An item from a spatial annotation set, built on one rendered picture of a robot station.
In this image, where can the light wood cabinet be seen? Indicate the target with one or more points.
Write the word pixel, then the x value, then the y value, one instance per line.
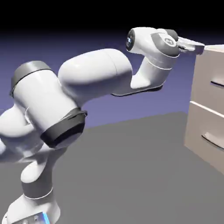
pixel 204 98

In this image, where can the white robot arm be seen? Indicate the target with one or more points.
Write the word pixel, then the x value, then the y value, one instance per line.
pixel 43 98

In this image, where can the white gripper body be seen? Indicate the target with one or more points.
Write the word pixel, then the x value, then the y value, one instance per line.
pixel 193 44

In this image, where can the wide light wood drawer front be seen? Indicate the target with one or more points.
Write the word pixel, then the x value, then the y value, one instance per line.
pixel 204 73

